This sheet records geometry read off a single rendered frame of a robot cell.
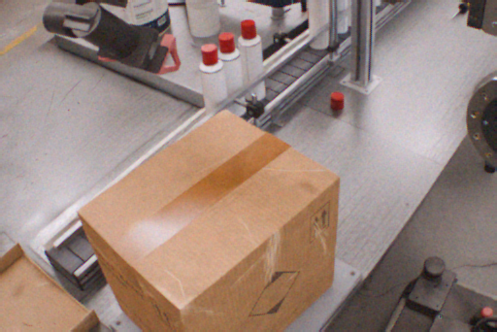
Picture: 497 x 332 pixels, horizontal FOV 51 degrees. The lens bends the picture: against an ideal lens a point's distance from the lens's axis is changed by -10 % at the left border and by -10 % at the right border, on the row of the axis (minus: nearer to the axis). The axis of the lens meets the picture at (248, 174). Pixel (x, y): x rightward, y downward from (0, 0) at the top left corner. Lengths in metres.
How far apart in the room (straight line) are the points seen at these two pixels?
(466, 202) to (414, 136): 1.08
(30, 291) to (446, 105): 1.07
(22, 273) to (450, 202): 1.73
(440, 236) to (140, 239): 1.62
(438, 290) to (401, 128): 0.58
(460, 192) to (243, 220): 1.74
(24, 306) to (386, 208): 0.75
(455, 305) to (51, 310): 1.18
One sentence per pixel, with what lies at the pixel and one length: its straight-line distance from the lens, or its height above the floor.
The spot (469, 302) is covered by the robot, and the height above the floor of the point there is 0.24.
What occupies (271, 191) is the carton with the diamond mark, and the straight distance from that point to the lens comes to 0.79.
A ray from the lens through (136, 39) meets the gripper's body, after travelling 0.90.
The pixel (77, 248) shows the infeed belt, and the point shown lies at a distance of 1.11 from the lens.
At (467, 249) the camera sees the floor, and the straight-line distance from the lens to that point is 2.22.
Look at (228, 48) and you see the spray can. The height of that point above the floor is 1.06.
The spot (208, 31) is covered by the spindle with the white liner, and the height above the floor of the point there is 0.93.
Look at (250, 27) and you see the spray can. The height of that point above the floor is 1.08.
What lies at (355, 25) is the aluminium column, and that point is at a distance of 1.39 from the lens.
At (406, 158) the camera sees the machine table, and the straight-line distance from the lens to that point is 1.28.
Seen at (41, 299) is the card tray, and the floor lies 0.83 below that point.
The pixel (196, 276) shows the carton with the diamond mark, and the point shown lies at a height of 1.12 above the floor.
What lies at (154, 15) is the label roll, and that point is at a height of 0.95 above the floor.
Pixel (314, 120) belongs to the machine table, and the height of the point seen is 0.83.
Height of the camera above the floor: 1.69
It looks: 44 degrees down
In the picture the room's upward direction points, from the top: 6 degrees counter-clockwise
